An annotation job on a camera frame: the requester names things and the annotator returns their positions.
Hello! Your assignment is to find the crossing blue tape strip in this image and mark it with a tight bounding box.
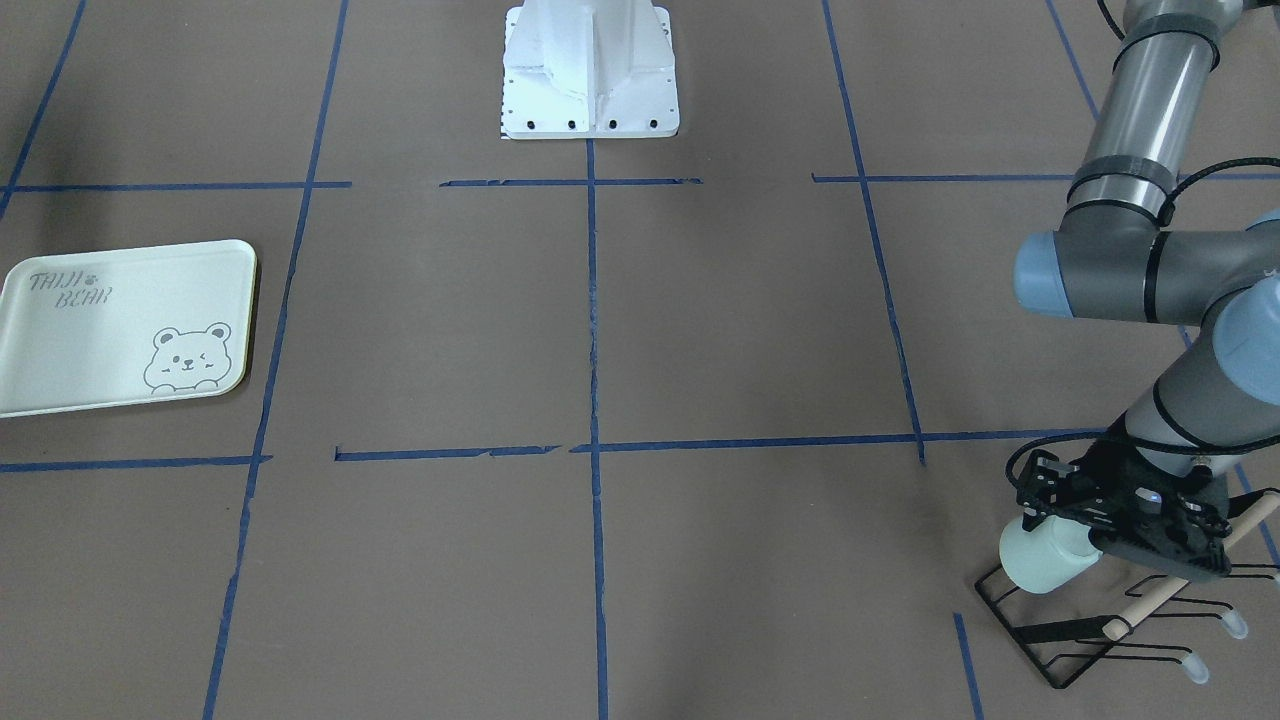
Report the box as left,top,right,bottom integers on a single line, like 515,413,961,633
333,428,1101,462

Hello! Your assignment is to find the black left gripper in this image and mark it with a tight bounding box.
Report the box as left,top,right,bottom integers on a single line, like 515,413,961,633
1015,439,1234,583

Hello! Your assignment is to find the wooden rack handle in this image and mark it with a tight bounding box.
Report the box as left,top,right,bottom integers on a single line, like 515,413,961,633
1101,492,1280,642

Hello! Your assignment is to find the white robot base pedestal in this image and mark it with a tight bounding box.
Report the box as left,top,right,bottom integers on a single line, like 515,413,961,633
500,1,681,140

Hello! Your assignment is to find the pale green bear tray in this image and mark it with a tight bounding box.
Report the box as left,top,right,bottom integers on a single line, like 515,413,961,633
1,240,259,418

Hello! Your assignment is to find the black wire cup rack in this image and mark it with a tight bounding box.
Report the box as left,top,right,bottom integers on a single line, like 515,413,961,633
973,565,1251,691

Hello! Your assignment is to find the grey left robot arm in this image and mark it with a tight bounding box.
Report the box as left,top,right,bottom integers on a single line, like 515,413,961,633
1000,1,1279,594

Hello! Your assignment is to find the pale green cup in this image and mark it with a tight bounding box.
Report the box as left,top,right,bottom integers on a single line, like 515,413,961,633
998,516,1103,594

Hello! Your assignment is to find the long blue tape strip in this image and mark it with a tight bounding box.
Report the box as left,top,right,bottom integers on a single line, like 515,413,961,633
585,138,611,719

